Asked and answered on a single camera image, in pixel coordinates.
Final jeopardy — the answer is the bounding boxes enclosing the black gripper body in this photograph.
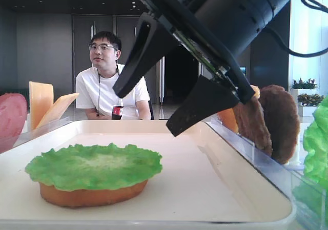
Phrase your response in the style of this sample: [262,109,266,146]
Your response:
[140,0,255,103]

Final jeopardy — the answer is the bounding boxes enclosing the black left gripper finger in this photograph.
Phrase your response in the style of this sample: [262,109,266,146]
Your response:
[113,13,178,98]

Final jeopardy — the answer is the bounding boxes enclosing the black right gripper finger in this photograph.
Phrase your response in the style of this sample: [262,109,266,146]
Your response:
[166,75,239,137]

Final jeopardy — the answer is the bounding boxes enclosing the green lettuce leaf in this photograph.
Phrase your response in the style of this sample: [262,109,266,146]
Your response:
[25,143,162,192]
[294,98,327,214]

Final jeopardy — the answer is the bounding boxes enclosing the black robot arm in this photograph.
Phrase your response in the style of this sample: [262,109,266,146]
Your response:
[113,0,289,136]

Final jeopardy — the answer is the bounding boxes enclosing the standing bread slice right rack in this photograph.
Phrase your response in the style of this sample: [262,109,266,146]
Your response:
[217,108,238,133]

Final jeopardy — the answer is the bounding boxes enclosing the front brown meat patty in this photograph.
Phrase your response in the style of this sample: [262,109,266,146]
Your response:
[233,96,273,157]

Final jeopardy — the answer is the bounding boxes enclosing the brown meat patty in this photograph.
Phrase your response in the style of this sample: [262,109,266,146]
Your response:
[233,96,273,157]
[259,85,300,164]

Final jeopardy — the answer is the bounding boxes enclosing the rear brown meat patty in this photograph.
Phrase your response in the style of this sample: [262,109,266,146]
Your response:
[259,85,300,164]

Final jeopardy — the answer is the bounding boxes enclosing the front orange cheese slice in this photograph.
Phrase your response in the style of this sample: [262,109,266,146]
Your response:
[36,93,79,128]

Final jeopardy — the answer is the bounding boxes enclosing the orange cheese slice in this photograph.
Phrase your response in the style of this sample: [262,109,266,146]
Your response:
[36,93,79,128]
[29,81,54,130]

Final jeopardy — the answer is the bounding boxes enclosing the rear orange cheese slice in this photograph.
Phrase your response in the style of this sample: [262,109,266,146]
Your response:
[29,81,54,130]

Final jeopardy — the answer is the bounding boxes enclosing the green lettuce leaf in rack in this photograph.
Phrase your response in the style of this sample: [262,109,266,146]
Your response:
[294,98,327,214]

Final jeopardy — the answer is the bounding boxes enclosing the front red tomato slice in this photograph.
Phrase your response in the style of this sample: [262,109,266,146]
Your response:
[1,93,27,153]

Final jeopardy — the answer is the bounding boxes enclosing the round bread slice on tray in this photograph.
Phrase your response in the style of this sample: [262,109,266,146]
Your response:
[39,180,148,208]

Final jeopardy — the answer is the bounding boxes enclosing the cola bottle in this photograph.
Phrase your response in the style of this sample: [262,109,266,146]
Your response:
[112,98,124,120]

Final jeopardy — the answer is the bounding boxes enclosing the man in white t-shirt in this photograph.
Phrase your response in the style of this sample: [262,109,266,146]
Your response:
[76,31,151,120]

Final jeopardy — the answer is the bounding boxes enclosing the potted plants in planter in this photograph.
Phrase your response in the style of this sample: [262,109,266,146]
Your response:
[291,78,324,117]

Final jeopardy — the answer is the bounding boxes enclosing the clear acrylic right rack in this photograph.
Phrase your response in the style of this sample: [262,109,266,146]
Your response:
[207,116,327,229]

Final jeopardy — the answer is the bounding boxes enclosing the clear acrylic rack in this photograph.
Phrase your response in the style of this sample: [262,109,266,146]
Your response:
[207,116,327,229]
[13,117,71,148]

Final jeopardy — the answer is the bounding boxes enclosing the clear acrylic left rack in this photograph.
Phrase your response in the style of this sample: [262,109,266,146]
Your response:
[13,117,71,148]

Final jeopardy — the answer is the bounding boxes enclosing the white rectangular tray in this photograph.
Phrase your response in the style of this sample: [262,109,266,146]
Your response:
[1,120,296,229]

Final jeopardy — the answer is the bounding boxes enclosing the small wall screen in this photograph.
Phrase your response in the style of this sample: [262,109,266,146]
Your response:
[240,67,247,76]

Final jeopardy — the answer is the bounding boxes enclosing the black cable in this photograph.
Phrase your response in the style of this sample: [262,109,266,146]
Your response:
[266,0,328,58]

